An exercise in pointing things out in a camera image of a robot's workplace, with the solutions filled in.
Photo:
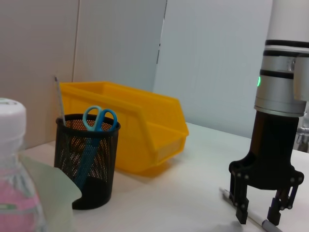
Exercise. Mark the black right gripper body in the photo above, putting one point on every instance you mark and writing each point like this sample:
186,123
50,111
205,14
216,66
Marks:
272,149

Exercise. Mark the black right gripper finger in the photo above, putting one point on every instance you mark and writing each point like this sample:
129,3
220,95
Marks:
275,210
241,205

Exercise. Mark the silver ballpoint pen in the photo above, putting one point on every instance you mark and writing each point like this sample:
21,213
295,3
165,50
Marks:
268,223

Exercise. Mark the blue scissors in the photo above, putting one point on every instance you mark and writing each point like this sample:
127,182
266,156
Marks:
90,145

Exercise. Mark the clear plastic ruler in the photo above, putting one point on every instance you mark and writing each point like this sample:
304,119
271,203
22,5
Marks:
60,101

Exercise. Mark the clear green-label water bottle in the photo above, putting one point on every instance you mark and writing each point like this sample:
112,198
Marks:
12,125

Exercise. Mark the black mesh pen cup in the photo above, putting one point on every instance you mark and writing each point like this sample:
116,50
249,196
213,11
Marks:
96,193

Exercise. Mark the pale green glass fruit plate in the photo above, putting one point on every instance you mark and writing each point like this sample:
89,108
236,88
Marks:
55,193

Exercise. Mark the yellow plastic bin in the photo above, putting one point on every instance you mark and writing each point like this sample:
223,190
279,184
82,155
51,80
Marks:
149,120

